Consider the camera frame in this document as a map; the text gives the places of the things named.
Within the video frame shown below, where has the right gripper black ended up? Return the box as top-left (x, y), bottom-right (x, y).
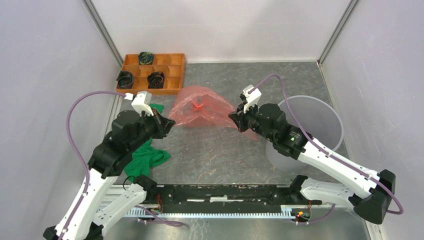
top-left (228, 99), bottom-right (276, 143)

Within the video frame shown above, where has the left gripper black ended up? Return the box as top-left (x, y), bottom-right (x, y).
top-left (129, 106), bottom-right (177, 151)

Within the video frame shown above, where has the red plastic trash bag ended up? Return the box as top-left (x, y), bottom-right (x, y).
top-left (168, 85), bottom-right (238, 130)

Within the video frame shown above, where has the grey plastic trash bin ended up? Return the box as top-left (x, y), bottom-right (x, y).
top-left (265, 95), bottom-right (344, 173)

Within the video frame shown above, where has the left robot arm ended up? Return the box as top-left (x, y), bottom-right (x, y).
top-left (43, 109), bottom-right (175, 240)

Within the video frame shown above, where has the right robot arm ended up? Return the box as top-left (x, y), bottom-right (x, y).
top-left (228, 103), bottom-right (396, 225)

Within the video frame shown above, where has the green cloth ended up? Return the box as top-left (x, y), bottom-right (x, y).
top-left (124, 103), bottom-right (172, 181)

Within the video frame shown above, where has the black rolled item middle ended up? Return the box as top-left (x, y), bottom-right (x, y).
top-left (147, 71), bottom-right (165, 89)

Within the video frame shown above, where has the black rolled item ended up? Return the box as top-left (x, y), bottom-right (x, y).
top-left (137, 51), bottom-right (155, 65)
top-left (147, 71), bottom-right (165, 89)
top-left (116, 70), bottom-right (135, 89)

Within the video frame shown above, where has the orange wooden compartment tray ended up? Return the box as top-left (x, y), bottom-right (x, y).
top-left (115, 53), bottom-right (187, 95)

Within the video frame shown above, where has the black rolled item left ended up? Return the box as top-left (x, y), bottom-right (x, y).
top-left (116, 70), bottom-right (135, 89)

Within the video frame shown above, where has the black rolled item top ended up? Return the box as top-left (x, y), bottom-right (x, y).
top-left (137, 51), bottom-right (155, 65)

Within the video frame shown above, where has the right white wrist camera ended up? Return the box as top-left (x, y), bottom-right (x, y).
top-left (240, 84), bottom-right (262, 113)

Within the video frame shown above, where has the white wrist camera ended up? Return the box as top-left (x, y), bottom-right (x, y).
top-left (124, 90), bottom-right (154, 116)
top-left (240, 84), bottom-right (262, 113)

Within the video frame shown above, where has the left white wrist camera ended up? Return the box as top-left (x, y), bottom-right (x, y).
top-left (124, 90), bottom-right (154, 116)

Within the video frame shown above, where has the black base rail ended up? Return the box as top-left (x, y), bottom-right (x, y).
top-left (143, 184), bottom-right (322, 214)

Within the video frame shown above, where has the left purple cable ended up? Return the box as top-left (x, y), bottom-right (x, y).
top-left (57, 91), bottom-right (128, 240)

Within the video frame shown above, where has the purple cable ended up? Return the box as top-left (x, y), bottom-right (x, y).
top-left (251, 73), bottom-right (404, 216)
top-left (57, 91), bottom-right (128, 240)

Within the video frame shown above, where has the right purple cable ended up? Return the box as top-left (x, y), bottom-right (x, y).
top-left (251, 73), bottom-right (404, 216)

